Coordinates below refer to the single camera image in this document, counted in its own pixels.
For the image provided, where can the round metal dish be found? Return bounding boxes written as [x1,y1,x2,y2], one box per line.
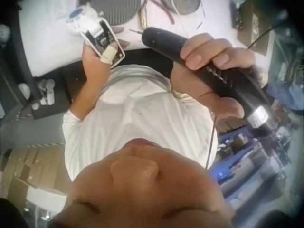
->
[171,0,203,16]

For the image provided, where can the black thin screwdriver cable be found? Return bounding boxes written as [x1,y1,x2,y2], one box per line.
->
[205,113,219,170]

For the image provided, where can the black electric screwdriver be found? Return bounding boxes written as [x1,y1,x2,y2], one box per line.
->
[129,26,276,133]

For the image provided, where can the white thin cable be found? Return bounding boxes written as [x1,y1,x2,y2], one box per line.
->
[178,4,208,40]

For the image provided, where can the white electronic device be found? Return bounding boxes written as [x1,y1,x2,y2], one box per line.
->
[66,6,126,69]

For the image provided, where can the heap of cardboard boxes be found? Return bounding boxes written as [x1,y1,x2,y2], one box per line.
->
[0,147,70,211]

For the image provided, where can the person's right hand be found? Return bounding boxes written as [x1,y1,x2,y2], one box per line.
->
[170,32,267,120]

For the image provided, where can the brass metal tool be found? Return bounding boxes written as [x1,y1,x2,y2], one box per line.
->
[138,6,150,31]

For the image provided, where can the black stand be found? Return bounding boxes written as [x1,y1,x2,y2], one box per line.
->
[0,23,38,123]

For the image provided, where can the black tray with white parts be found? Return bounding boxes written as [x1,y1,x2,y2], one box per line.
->
[18,71,72,119]

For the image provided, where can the person's left hand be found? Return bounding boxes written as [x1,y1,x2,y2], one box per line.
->
[82,25,131,82]

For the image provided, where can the grey round ribbed mat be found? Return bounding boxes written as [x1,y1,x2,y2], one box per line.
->
[91,0,148,27]

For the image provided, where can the blue crate of parts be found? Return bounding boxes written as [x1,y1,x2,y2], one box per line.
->
[212,82,304,205]

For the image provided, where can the dark box of parts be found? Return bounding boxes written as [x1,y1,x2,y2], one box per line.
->
[230,0,263,46]

